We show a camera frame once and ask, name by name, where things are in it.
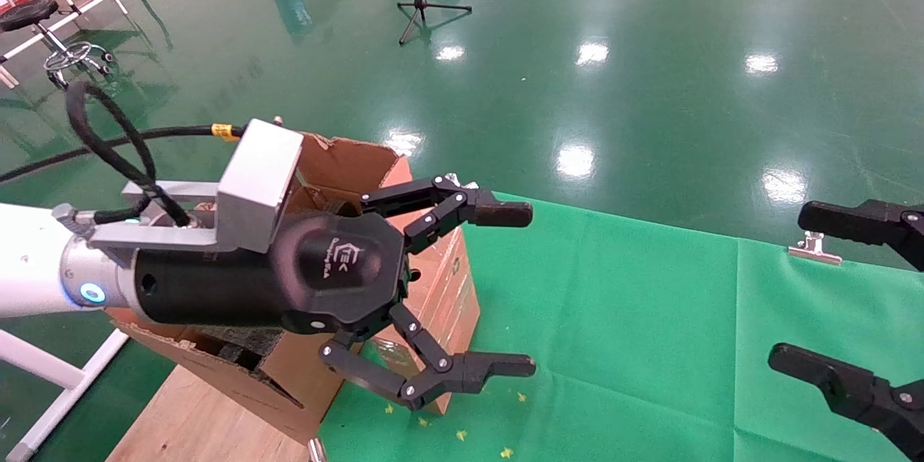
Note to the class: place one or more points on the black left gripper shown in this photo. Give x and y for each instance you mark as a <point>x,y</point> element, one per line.
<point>216,289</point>

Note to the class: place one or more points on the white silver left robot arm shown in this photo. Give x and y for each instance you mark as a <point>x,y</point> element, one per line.
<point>29,260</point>

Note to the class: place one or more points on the black round stool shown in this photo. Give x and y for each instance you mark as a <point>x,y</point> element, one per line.
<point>29,14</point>

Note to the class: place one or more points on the black foam padding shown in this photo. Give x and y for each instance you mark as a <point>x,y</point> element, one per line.
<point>238,346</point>

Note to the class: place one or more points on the white tube rack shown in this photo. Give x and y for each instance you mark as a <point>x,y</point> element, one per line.
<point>72,6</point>

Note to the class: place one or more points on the white table frame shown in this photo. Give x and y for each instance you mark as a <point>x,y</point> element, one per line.
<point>43,368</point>

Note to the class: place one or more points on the green table cloth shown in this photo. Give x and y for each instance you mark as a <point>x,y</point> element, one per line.
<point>613,339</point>

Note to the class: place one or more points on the large open cardboard carton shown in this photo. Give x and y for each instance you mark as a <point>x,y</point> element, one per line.
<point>346,166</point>

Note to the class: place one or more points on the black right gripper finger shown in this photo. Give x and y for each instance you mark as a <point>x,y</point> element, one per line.
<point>859,390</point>
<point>866,220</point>

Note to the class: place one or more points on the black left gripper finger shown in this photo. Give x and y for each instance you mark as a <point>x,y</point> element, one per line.
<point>498,213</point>
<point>469,372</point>

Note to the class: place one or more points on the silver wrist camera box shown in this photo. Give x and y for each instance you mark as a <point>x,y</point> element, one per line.
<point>260,180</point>

